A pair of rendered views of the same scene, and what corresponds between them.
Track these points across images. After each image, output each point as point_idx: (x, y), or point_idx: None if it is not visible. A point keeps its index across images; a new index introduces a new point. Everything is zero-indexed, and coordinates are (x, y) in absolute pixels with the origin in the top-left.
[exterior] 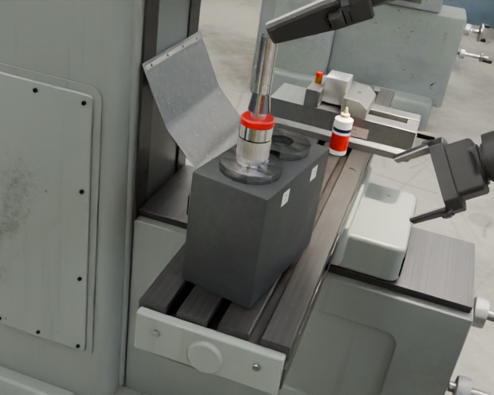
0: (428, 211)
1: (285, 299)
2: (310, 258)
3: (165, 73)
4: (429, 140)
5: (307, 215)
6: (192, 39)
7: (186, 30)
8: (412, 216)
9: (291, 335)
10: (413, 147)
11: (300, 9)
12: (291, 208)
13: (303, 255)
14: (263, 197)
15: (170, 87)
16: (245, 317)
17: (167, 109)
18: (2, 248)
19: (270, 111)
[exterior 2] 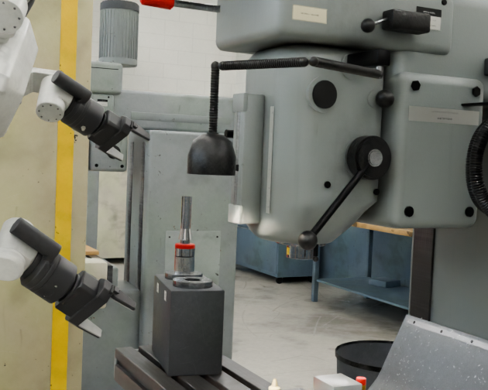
0: (89, 320)
1: (142, 357)
2: (157, 372)
3: (422, 340)
4: (115, 286)
5: (165, 333)
6: None
7: None
8: (99, 328)
9: (120, 350)
10: (122, 292)
11: (114, 148)
12: (159, 304)
13: (162, 371)
14: (157, 274)
15: (417, 356)
16: (149, 348)
17: (395, 366)
18: None
19: (179, 238)
